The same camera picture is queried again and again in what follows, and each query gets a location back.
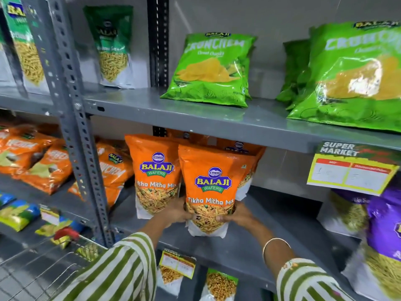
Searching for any clear snack packet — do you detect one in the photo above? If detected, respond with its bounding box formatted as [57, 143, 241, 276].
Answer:
[156, 266, 184, 296]

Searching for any green and white sev packet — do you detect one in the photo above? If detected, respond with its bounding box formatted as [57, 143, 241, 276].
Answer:
[83, 5, 136, 90]
[0, 0, 51, 95]

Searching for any purple and white sev packet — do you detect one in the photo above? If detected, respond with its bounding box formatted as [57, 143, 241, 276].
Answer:
[316, 188, 374, 239]
[341, 184, 401, 301]

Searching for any person's left forearm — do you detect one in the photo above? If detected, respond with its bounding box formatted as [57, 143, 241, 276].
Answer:
[52, 218, 164, 301]

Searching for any large yellow price tag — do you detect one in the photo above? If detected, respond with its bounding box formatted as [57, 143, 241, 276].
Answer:
[307, 140, 400, 196]

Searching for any small white shelf label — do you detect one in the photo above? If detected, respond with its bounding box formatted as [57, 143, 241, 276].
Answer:
[39, 205, 61, 226]

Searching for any orange snack mix packet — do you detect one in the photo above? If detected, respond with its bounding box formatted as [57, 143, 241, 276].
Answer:
[166, 128, 211, 147]
[125, 134, 183, 220]
[178, 145, 258, 239]
[216, 138, 267, 202]

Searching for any person's left hand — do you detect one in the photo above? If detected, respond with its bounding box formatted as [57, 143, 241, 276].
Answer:
[156, 197, 195, 230]

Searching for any grey perforated rack upright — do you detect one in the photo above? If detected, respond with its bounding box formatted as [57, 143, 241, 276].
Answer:
[20, 0, 115, 249]

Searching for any person's right forearm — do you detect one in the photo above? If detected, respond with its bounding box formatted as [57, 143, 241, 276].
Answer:
[249, 222, 356, 301]

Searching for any person's right hand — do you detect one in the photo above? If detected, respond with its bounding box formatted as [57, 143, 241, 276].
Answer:
[216, 200, 264, 231]

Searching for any blue and yellow snack packet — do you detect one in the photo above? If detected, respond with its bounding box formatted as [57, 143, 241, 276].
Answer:
[0, 191, 17, 208]
[0, 199, 41, 232]
[35, 216, 86, 250]

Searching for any green topped snack packet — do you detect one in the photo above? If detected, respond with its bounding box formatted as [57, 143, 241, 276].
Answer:
[199, 268, 239, 301]

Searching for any black perforated rack upright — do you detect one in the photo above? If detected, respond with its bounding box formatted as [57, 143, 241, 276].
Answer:
[147, 0, 170, 137]

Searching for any thin silver bangle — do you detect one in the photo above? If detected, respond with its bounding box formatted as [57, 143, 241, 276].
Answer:
[262, 237, 292, 264]

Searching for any green chips packet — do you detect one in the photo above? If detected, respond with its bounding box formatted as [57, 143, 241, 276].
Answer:
[160, 32, 257, 108]
[287, 20, 401, 133]
[275, 39, 312, 111]

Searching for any orange chips packet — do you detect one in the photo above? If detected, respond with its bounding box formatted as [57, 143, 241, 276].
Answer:
[0, 121, 36, 144]
[68, 142, 135, 209]
[0, 131, 58, 176]
[15, 143, 73, 195]

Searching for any wire shopping cart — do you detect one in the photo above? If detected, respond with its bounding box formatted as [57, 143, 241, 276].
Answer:
[0, 227, 109, 301]

